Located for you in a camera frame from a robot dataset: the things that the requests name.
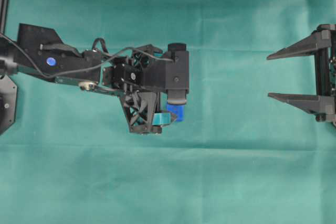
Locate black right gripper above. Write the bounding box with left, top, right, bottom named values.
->
left=266, top=24, right=335, bottom=127

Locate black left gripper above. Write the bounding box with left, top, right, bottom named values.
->
left=102, top=44, right=176, bottom=134

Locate blue block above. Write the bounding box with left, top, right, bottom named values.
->
left=166, top=103, right=185, bottom=122

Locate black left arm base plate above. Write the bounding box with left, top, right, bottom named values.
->
left=0, top=75, right=17, bottom=134

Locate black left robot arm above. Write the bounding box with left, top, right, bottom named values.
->
left=1, top=24, right=189, bottom=134

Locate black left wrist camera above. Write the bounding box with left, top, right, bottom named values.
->
left=164, top=43, right=189, bottom=105

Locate green table cloth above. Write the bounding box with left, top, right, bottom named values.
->
left=1, top=0, right=335, bottom=223

